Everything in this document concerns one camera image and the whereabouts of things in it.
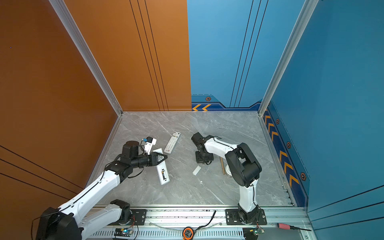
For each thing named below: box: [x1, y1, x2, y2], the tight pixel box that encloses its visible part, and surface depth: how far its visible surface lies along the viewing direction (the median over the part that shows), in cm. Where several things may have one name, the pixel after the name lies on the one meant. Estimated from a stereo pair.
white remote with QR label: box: [153, 148, 170, 185], surface depth 77 cm
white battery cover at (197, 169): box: [192, 165, 202, 176], surface depth 91 cm
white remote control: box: [163, 131, 181, 154], surface depth 102 cm
